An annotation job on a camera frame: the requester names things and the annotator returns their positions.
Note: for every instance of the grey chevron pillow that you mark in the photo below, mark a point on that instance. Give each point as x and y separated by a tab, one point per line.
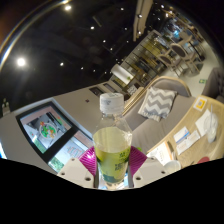
157	104

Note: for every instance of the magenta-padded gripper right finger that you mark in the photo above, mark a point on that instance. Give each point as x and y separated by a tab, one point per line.
137	160

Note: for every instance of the green-labelled clear drink bottle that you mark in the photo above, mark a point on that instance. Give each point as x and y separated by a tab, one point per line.
112	146

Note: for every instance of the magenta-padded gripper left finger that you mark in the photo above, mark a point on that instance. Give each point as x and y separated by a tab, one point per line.
88	160

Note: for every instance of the group of ceiling lights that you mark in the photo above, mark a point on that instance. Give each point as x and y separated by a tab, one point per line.
21	61

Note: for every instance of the yellow square card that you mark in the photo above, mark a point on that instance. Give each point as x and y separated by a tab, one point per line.
200	104

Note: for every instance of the white paper napkin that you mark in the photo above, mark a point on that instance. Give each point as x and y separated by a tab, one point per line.
201	123

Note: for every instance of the grey curved sofa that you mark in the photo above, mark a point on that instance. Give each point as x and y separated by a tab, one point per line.
150	131

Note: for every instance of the black-framed food poster panel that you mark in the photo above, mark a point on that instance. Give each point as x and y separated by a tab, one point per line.
46	131

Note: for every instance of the wooden shelf unit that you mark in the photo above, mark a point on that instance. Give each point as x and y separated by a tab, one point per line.
146	58

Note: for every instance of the white round pillar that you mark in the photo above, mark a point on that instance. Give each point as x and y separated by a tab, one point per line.
121	75

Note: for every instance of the white paper sheets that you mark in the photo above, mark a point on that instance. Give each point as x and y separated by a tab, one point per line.
161	153

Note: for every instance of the blue and white leaflet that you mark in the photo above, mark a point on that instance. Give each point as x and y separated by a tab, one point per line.
186	140

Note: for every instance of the group of round-backed chairs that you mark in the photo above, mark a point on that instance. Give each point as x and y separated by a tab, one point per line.
178	50

